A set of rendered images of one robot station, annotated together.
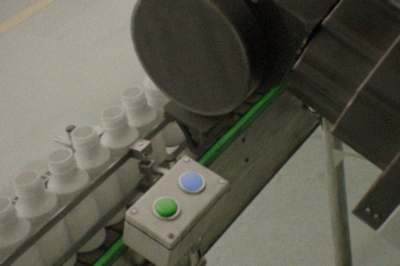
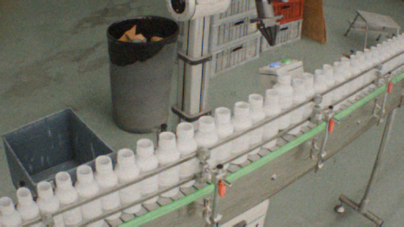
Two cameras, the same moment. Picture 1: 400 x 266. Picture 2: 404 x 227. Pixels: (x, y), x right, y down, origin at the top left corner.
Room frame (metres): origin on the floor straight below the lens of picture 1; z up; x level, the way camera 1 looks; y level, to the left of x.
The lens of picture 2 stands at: (2.39, -0.05, 1.85)
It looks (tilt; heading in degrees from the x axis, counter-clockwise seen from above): 32 degrees down; 185
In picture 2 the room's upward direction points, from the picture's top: 4 degrees clockwise
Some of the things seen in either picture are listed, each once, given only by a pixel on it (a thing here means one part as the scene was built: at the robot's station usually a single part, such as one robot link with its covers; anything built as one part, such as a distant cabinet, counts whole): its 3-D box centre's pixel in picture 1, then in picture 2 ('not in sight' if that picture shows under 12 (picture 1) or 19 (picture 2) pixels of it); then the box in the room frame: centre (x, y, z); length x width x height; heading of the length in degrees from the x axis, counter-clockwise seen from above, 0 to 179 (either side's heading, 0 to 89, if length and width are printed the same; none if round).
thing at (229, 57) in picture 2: not in sight; (217, 46); (-1.41, -0.33, 0.11); 0.61 x 0.41 x 0.22; 144
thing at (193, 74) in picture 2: not in sight; (192, 97); (0.48, -0.28, 0.74); 0.11 x 0.11 x 0.40; 48
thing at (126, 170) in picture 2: not in sight; (127, 181); (1.49, -0.30, 1.08); 0.06 x 0.06 x 0.17
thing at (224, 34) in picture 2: not in sight; (218, 21); (-1.41, -0.33, 0.33); 0.61 x 0.41 x 0.22; 144
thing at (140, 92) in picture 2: not in sight; (140, 74); (-0.43, -0.71, 0.32); 0.45 x 0.45 x 0.64
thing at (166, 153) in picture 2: not in sight; (166, 165); (1.40, -0.22, 1.08); 0.06 x 0.06 x 0.17
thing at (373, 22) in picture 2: not in sight; (372, 31); (-2.21, 1.20, 0.21); 0.61 x 0.47 x 0.41; 12
